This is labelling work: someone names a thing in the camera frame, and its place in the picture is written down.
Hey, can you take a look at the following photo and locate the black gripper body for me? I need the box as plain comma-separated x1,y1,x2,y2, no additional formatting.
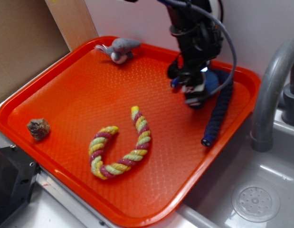
167,22,223,82

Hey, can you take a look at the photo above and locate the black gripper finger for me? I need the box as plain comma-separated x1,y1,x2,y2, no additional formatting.
170,76,184,88
184,72,206,109

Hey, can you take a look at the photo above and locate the blue dimpled ball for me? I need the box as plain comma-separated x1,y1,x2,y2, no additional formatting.
205,69,219,93

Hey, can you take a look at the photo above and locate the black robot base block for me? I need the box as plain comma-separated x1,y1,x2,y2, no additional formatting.
0,145,38,228

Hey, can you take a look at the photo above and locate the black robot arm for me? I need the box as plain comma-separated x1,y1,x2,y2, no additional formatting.
166,0,223,110

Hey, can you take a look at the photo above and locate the grey plush animal toy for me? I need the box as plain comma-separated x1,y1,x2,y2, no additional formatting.
95,38,141,64

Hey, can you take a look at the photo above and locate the orange plastic tray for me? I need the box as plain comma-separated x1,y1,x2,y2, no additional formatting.
0,37,260,228

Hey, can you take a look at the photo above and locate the grey toy faucet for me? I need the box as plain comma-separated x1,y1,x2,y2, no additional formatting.
250,39,294,152

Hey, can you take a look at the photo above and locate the grey toy sink basin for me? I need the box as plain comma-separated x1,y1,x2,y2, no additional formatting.
177,109,294,228

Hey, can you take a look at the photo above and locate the grey sink drain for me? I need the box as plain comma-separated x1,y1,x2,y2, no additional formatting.
231,181,280,223

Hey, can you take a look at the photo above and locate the brown rock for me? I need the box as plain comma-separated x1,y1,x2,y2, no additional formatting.
27,118,51,142

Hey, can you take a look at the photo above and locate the cardboard box panel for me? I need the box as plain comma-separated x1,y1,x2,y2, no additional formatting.
0,0,98,103

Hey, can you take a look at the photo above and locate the dark blue rope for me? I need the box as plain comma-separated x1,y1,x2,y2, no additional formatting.
170,68,234,147

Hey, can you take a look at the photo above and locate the grey cable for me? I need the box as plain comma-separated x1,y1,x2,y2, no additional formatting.
161,0,237,95

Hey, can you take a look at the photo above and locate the grey faucet handle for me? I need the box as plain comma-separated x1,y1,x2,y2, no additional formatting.
282,64,294,126

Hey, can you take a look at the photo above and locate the multicolour twisted rope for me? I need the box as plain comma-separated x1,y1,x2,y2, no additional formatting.
88,105,152,181

